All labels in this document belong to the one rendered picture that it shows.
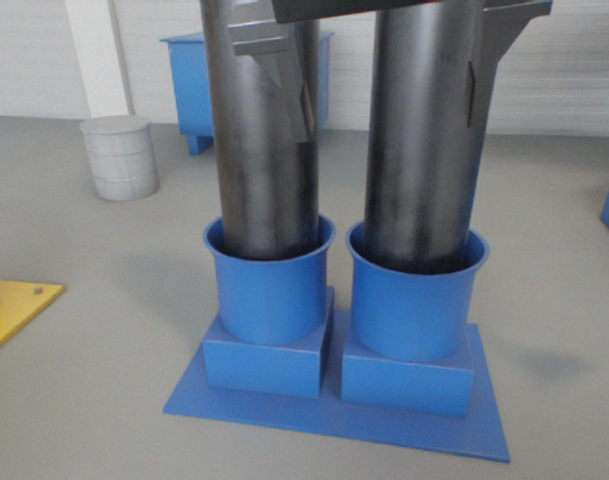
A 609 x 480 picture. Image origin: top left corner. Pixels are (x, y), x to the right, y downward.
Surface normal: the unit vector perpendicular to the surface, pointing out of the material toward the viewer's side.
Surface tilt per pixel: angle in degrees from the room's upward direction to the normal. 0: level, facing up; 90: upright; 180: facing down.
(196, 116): 90
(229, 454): 0
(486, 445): 0
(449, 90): 90
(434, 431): 0
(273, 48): 114
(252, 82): 90
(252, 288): 90
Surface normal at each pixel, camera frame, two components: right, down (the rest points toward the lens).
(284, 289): 0.28, 0.43
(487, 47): -0.09, 0.77
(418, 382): -0.18, 0.45
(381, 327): -0.59, 0.37
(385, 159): -0.79, 0.29
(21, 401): -0.01, -0.89
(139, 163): 0.71, 0.32
